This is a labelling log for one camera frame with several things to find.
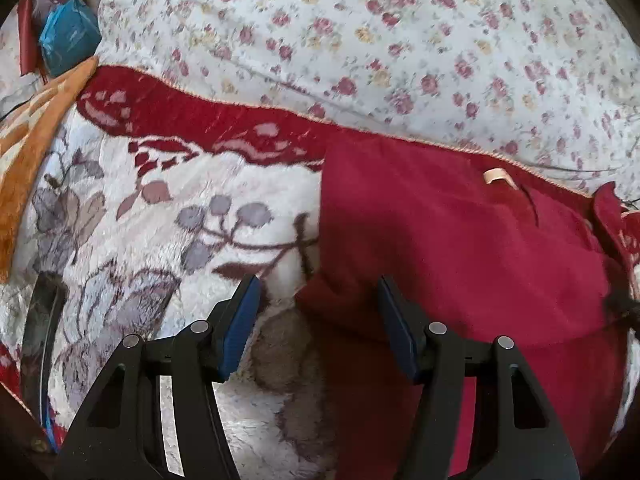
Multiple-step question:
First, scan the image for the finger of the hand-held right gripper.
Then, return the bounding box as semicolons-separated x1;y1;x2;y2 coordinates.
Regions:
602;292;640;333

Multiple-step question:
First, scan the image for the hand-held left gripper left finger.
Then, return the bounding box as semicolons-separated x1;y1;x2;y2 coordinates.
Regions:
52;274;263;480

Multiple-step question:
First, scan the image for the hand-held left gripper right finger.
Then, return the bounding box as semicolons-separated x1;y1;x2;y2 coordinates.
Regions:
376;275;581;480

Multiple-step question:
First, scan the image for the red fleece garment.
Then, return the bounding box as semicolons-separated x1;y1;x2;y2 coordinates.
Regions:
295;132;633;480

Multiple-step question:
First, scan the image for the red white floral plush blanket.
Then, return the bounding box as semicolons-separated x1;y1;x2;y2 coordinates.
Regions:
0;65;596;480
592;182;640;306

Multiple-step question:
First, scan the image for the black smartphone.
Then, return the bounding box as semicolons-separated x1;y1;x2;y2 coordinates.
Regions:
20;272;68;386

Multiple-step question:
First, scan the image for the orange patterned plush mat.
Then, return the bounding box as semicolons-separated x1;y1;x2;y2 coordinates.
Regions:
0;57;101;283

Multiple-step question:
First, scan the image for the white rose print quilt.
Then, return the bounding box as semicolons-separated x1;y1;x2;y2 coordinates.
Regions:
95;0;640;201

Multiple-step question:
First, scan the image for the blue plastic bag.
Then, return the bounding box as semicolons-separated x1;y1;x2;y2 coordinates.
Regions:
39;0;103;78

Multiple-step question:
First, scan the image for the red flat object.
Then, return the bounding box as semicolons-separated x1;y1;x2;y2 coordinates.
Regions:
17;0;46;81

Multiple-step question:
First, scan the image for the blue cable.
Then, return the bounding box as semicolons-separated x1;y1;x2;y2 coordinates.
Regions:
42;405;57;453

